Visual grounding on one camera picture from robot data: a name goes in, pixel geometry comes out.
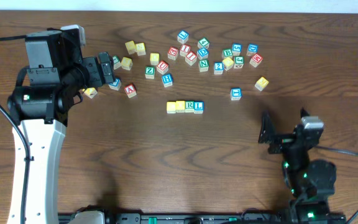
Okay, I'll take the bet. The green 4 block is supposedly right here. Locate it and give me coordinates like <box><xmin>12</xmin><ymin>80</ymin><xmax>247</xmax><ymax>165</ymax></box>
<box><xmin>197</xmin><ymin>37</ymin><xmax>210</xmax><ymax>49</ymax></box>

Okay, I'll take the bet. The green L block left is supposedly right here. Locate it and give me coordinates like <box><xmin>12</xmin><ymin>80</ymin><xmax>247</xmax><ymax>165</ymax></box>
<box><xmin>112</xmin><ymin>55</ymin><xmax>121</xmax><ymax>70</ymax></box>

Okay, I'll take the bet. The blue P block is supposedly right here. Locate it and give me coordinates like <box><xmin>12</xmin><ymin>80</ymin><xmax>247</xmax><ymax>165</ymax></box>
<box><xmin>109</xmin><ymin>78</ymin><xmax>121</xmax><ymax>91</ymax></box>

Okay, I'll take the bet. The red A block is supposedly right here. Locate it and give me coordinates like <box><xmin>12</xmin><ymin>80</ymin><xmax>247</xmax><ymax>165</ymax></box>
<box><xmin>124</xmin><ymin>83</ymin><xmax>137</xmax><ymax>98</ymax></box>

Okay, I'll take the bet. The red I block lower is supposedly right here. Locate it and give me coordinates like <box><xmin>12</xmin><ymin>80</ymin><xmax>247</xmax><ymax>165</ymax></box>
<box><xmin>185</xmin><ymin>51</ymin><xmax>197</xmax><ymax>66</ymax></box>

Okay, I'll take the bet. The yellow S block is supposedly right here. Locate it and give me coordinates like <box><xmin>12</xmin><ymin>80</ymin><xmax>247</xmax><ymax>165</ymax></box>
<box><xmin>135</xmin><ymin>42</ymin><xmax>146</xmax><ymax>56</ymax></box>

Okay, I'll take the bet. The blue D block right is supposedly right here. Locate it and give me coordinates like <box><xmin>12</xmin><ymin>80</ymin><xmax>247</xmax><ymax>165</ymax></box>
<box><xmin>246</xmin><ymin>44</ymin><xmax>259</xmax><ymax>57</ymax></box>

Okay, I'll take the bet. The yellow block far left pair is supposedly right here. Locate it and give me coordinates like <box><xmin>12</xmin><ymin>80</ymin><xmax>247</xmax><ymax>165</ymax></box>
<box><xmin>125</xmin><ymin>40</ymin><xmax>136</xmax><ymax>55</ymax></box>

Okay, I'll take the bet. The red i block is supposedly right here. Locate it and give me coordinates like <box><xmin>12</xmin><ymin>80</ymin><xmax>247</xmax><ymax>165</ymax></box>
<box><xmin>180</xmin><ymin>44</ymin><xmax>191</xmax><ymax>57</ymax></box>
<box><xmin>185</xmin><ymin>51</ymin><xmax>197</xmax><ymax>66</ymax></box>

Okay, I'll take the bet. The blue 5 block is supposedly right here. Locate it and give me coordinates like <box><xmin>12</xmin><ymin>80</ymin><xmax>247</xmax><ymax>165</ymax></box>
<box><xmin>231</xmin><ymin>43</ymin><xmax>242</xmax><ymax>56</ymax></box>

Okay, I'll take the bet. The blue 2 block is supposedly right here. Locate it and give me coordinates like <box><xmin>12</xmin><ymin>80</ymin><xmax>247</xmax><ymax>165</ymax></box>
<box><xmin>214</xmin><ymin>62</ymin><xmax>224</xmax><ymax>75</ymax></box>

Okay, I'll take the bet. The yellow o block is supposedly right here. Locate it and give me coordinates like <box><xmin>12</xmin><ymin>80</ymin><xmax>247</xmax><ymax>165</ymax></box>
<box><xmin>150</xmin><ymin>53</ymin><xmax>160</xmax><ymax>65</ymax></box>
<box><xmin>175</xmin><ymin>101</ymin><xmax>185</xmax><ymax>113</ymax></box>

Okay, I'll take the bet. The green R block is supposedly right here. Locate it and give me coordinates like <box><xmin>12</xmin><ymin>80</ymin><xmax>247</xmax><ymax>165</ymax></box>
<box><xmin>185</xmin><ymin>101</ymin><xmax>195</xmax><ymax>113</ymax></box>

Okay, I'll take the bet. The red U block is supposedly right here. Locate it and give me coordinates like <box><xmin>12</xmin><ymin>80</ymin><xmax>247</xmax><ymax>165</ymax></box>
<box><xmin>156</xmin><ymin>60</ymin><xmax>169</xmax><ymax>75</ymax></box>

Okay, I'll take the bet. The yellow C block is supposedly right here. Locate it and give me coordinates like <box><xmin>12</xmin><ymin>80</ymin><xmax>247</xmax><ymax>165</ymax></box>
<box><xmin>167</xmin><ymin>101</ymin><xmax>177</xmax><ymax>114</ymax></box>

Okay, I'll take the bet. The red I block upper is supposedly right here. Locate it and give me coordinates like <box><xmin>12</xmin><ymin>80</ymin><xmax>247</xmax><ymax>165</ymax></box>
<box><xmin>180</xmin><ymin>44</ymin><xmax>191</xmax><ymax>57</ymax></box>

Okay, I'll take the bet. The blue H block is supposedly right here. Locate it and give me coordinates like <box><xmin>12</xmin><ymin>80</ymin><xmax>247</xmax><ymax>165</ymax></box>
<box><xmin>162</xmin><ymin>73</ymin><xmax>173</xmax><ymax>88</ymax></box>

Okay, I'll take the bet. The green Z block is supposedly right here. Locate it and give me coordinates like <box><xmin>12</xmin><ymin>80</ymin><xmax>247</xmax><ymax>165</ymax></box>
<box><xmin>145</xmin><ymin>66</ymin><xmax>155</xmax><ymax>79</ymax></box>

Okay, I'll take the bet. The red M block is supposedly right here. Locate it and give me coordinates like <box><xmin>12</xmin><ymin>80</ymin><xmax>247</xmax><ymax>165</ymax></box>
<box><xmin>249</xmin><ymin>54</ymin><xmax>263</xmax><ymax>68</ymax></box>

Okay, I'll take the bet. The yellow G block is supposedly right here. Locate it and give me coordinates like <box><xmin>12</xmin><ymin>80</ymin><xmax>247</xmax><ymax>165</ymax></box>
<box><xmin>222</xmin><ymin>57</ymin><xmax>234</xmax><ymax>71</ymax></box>

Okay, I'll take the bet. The yellow block beside green L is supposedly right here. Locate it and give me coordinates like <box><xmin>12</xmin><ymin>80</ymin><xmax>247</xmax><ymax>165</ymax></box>
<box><xmin>121</xmin><ymin>57</ymin><xmax>133</xmax><ymax>70</ymax></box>

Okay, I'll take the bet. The green J block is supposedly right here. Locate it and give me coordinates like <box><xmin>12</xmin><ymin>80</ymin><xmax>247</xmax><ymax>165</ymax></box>
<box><xmin>233</xmin><ymin>56</ymin><xmax>244</xmax><ymax>69</ymax></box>

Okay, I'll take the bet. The blue D block centre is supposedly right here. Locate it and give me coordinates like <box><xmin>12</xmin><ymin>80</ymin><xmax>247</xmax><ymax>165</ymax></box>
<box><xmin>197</xmin><ymin>47</ymin><xmax>209</xmax><ymax>60</ymax></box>

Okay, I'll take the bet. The green N block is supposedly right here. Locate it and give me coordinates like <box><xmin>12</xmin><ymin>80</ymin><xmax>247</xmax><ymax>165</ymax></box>
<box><xmin>198</xmin><ymin>59</ymin><xmax>209</xmax><ymax>72</ymax></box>

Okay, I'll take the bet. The red E block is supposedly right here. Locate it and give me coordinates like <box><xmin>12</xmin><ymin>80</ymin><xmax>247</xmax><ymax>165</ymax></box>
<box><xmin>167</xmin><ymin>47</ymin><xmax>179</xmax><ymax>60</ymax></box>

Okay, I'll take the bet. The yellow K block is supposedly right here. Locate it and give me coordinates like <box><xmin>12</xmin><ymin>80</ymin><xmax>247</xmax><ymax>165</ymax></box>
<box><xmin>255</xmin><ymin>77</ymin><xmax>269</xmax><ymax>91</ymax></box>

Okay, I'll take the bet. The blue L block top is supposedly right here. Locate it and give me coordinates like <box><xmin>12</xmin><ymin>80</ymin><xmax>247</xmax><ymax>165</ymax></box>
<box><xmin>177</xmin><ymin>30</ymin><xmax>189</xmax><ymax>44</ymax></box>

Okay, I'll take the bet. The blue l block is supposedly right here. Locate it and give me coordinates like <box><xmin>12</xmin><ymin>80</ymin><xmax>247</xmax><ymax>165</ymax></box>
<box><xmin>177</xmin><ymin>30</ymin><xmax>189</xmax><ymax>44</ymax></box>
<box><xmin>194</xmin><ymin>101</ymin><xmax>204</xmax><ymax>114</ymax></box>

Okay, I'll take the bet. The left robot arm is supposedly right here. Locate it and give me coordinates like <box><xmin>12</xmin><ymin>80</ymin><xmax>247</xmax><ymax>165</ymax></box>
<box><xmin>7</xmin><ymin>25</ymin><xmax>116</xmax><ymax>223</ymax></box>

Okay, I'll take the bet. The blue d block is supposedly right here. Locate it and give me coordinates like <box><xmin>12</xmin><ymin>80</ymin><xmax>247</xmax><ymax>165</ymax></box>
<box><xmin>246</xmin><ymin>44</ymin><xmax>259</xmax><ymax>57</ymax></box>
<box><xmin>197</xmin><ymin>47</ymin><xmax>209</xmax><ymax>60</ymax></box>

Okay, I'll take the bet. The green B block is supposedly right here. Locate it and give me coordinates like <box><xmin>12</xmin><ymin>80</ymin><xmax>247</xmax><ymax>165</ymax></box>
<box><xmin>222</xmin><ymin>49</ymin><xmax>233</xmax><ymax>60</ymax></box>

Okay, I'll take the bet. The blue T block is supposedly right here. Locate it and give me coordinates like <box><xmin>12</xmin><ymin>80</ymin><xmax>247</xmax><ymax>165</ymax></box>
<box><xmin>230</xmin><ymin>88</ymin><xmax>242</xmax><ymax>101</ymax></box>

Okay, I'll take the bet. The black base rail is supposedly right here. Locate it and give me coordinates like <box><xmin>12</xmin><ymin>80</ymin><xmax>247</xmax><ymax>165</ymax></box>
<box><xmin>57</xmin><ymin>205</ymin><xmax>347</xmax><ymax>224</ymax></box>

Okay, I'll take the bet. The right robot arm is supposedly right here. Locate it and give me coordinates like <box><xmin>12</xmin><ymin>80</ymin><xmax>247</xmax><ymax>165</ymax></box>
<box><xmin>258</xmin><ymin>109</ymin><xmax>342</xmax><ymax>223</ymax></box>

